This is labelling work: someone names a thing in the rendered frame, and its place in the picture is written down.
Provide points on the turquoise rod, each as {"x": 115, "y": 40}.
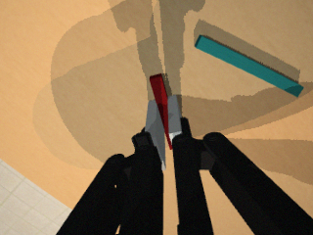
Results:
{"x": 231, "y": 57}

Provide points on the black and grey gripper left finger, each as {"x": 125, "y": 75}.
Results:
{"x": 139, "y": 210}

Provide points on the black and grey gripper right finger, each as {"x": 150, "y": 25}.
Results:
{"x": 263, "y": 205}

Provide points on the dark red rod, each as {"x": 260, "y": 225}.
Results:
{"x": 161, "y": 101}

